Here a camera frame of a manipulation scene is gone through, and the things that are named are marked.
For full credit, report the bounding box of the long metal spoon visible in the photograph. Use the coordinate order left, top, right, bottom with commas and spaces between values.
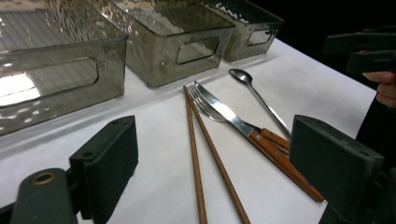
229, 68, 293, 141

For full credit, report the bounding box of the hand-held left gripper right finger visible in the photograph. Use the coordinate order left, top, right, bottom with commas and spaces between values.
289, 114, 385, 222

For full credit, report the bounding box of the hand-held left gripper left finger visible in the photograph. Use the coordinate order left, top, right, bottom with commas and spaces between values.
68, 115, 139, 224

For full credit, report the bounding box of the brown wooden chopstick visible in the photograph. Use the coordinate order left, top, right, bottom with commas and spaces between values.
182, 85, 252, 224
183, 90, 208, 224

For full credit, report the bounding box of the clear smoky plastic bin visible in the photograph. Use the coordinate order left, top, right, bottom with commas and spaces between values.
88, 0, 236, 89
0, 0, 129, 137
202, 0, 285, 63

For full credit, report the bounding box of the wooden-handled fork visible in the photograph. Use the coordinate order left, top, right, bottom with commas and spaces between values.
193, 80, 325, 203

